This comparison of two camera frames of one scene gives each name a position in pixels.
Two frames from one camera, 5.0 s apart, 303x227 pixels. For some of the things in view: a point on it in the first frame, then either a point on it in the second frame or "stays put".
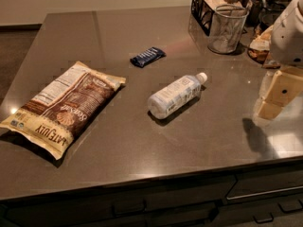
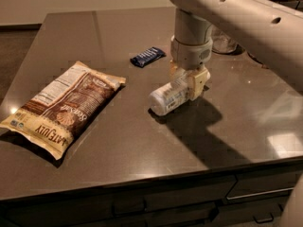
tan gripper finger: [286, 85] → [197, 81]
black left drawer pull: [143, 210] stays put
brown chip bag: [61, 106] stays put
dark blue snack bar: [151, 55] stays put
